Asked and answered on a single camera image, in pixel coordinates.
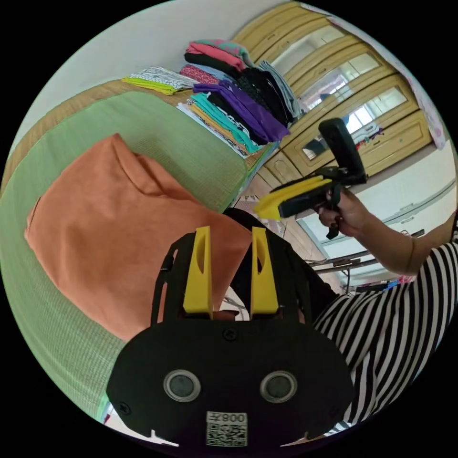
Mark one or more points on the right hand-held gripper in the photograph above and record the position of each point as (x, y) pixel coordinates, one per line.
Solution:
(306, 202)

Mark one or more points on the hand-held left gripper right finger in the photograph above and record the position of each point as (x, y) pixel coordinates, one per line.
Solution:
(262, 279)

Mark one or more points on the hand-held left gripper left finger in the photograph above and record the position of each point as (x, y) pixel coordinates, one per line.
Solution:
(198, 275)

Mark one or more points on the orange hoodie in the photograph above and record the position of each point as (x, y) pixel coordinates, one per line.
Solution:
(107, 222)

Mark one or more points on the person's right forearm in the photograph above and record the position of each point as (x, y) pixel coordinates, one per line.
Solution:
(404, 247)

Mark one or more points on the person's right hand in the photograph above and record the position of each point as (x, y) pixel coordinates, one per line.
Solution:
(352, 218)

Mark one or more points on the pile of clothes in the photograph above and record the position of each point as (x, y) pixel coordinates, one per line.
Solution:
(247, 103)

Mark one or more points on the bed with green woven mat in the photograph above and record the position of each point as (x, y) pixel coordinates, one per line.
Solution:
(168, 139)

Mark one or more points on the yellow wooden cupboard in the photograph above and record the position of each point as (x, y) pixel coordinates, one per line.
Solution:
(393, 103)

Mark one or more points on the person's body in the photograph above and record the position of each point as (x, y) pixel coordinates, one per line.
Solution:
(393, 340)

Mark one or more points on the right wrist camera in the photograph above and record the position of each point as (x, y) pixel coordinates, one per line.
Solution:
(343, 150)

